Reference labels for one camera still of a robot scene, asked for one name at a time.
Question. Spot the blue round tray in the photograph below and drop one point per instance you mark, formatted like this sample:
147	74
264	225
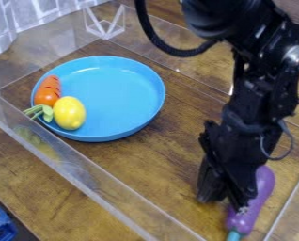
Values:
120	91

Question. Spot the white curtain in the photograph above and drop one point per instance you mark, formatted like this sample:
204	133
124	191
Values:
24	14

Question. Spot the yellow toy lemon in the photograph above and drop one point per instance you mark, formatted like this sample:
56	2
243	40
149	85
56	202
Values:
69	113

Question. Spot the blue object at corner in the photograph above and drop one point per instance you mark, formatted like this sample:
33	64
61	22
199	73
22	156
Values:
8	231

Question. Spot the clear acrylic enclosure wall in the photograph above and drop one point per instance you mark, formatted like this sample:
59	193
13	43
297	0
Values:
124	190

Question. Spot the purple toy eggplant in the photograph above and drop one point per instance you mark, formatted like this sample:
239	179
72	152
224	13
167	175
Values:
239	224

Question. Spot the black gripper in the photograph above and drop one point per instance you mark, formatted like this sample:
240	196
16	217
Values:
236	149

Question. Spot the orange toy carrot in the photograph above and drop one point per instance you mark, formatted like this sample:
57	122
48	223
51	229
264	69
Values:
45	96

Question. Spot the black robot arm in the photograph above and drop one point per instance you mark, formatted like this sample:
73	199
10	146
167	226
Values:
264	40

